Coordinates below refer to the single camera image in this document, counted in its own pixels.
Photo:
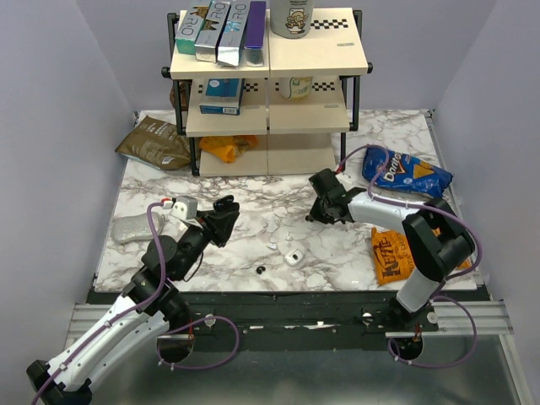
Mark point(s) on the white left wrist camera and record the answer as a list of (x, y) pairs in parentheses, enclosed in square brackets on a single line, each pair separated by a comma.
[(184, 208)]

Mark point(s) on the blue white carton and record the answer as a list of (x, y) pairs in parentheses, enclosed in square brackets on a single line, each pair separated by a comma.
[(221, 96)]

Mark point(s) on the silver glitter pouch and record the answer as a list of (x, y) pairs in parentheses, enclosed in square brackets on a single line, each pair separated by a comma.
[(136, 228)]

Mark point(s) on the beige three-tier shelf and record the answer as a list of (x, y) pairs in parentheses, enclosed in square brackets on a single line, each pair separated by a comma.
[(295, 136)]

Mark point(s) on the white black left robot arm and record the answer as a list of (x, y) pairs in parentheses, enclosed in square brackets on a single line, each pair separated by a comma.
[(148, 307)]

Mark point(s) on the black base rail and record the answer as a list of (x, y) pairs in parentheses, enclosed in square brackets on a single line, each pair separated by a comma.
[(285, 322)]

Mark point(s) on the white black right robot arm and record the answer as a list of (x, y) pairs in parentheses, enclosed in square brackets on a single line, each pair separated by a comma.
[(438, 240)]

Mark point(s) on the brown foil pouch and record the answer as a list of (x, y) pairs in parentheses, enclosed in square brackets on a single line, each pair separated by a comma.
[(156, 143)]

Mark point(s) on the purple box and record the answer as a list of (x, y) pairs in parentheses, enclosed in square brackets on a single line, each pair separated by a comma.
[(255, 34)]

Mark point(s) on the yellow orange snack packet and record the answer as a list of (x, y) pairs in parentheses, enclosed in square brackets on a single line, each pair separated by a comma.
[(228, 148)]

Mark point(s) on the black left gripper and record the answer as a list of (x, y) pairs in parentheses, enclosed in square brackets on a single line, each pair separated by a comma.
[(216, 226)]

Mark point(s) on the blue Doritos chip bag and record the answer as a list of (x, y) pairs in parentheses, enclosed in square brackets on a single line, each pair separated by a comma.
[(405, 173)]

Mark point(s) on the dark brown packet behind shelf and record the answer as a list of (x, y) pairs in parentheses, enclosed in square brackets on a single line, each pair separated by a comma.
[(178, 95)]

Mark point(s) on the teal RIO box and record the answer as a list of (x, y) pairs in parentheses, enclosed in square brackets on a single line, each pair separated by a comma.
[(190, 27)]

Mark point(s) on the white cartoon mug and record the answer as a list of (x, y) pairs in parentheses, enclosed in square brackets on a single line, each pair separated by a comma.
[(291, 18)]

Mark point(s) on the orange snack bag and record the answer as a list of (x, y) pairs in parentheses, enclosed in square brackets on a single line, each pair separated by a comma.
[(392, 256)]

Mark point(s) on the silver blue RIO box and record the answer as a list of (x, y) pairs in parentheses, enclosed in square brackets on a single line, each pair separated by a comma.
[(231, 42)]

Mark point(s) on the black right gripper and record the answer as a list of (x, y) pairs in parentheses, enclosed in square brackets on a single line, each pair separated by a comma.
[(316, 214)]

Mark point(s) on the white earbud charging case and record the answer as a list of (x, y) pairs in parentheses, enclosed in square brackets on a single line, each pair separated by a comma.
[(294, 257)]

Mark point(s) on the cream printed mug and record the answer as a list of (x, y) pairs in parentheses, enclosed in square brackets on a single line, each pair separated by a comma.
[(295, 88)]

